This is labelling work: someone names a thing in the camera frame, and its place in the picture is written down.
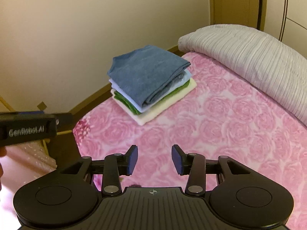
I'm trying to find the white sliding wardrobe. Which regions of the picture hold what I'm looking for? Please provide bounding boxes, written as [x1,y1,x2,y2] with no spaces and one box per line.
[264,0,307,57]

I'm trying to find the person's left hand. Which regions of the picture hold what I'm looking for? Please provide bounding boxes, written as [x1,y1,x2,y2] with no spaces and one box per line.
[0,146,7,190]

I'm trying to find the grey striped duvet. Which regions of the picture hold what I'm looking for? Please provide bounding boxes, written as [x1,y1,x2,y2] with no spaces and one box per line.
[178,24,306,124]

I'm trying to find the green folded garment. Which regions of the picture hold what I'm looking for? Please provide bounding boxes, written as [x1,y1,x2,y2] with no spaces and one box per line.
[111,78,192,115]

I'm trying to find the cream folded garment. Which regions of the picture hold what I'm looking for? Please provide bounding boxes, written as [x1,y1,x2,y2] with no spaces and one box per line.
[111,78,197,126]

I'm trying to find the pink floral blanket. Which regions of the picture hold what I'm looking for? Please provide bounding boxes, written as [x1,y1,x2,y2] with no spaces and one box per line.
[73,53,306,229]

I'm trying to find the blue denim jeans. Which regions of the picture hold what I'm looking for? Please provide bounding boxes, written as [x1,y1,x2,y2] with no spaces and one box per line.
[108,45,191,106]

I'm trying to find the brown wooden door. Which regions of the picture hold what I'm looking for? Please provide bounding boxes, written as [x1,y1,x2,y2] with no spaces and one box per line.
[209,0,267,31]

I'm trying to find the light blue folded garment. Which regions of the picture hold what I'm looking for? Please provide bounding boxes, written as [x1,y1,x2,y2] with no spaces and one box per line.
[109,69,192,106]

